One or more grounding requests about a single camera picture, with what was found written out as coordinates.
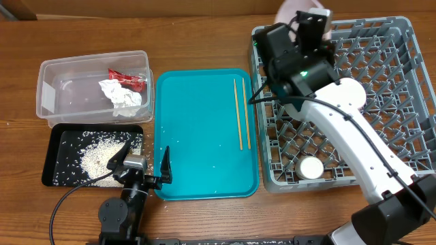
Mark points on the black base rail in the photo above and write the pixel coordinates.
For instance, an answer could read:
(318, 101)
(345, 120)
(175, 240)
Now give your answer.
(296, 240)

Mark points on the grey bowl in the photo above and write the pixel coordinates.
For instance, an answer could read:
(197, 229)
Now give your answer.
(294, 113)

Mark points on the white cup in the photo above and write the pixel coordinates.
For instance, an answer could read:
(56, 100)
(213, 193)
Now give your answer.
(309, 168)

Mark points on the right wooden chopstick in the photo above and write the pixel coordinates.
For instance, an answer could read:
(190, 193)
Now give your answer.
(246, 115)

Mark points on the black rectangular tray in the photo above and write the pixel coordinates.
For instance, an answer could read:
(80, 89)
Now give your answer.
(55, 138)

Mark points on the white rice pile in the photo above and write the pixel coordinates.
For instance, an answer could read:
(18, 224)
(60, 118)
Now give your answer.
(83, 155)

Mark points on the teal plastic serving tray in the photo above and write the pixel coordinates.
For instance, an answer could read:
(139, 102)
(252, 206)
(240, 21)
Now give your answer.
(195, 115)

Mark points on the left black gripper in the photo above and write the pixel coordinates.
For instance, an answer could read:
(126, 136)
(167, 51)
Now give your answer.
(154, 182)

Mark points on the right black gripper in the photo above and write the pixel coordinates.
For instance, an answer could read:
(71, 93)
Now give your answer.
(328, 50)

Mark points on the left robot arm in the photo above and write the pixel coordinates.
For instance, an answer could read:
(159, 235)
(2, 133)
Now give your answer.
(120, 217)

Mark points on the white napkin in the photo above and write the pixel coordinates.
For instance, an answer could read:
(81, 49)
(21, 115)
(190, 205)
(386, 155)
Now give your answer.
(120, 97)

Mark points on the clear plastic waste bin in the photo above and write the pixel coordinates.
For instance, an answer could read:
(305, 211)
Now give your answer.
(68, 89)

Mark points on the pink shallow bowl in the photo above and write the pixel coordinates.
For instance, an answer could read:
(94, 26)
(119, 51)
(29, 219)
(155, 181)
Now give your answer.
(354, 92)

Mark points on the wooden chopstick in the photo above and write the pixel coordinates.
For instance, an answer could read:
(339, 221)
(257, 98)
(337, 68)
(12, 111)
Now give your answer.
(246, 115)
(238, 115)

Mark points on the red snack wrapper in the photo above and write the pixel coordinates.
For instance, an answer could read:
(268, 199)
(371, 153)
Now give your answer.
(134, 82)

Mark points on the grey plastic dishwasher rack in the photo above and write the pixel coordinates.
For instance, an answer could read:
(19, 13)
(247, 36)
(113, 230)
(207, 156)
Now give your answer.
(384, 56)

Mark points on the left wooden chopstick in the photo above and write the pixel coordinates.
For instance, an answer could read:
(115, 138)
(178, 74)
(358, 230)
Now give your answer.
(238, 115)

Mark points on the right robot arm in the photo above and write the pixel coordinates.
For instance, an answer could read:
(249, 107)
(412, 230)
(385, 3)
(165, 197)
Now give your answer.
(299, 67)

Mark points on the white round plate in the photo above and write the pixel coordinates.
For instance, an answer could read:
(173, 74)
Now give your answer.
(289, 8)

